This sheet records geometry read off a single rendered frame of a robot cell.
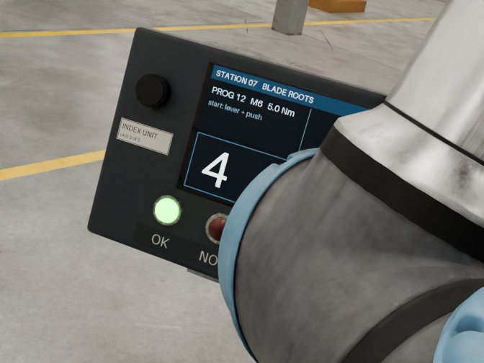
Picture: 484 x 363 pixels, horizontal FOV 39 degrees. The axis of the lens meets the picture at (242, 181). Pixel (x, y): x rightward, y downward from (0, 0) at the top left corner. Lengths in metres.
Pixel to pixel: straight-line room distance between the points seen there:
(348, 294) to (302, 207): 0.05
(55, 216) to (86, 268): 0.39
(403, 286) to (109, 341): 1.97
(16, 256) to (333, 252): 2.32
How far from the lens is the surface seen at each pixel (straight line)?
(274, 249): 0.33
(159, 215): 0.59
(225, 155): 0.57
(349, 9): 9.17
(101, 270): 2.54
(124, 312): 2.35
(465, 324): 0.25
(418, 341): 0.27
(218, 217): 0.57
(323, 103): 0.55
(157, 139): 0.59
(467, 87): 0.31
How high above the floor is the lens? 1.39
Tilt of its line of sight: 24 degrees down
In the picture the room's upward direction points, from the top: 12 degrees clockwise
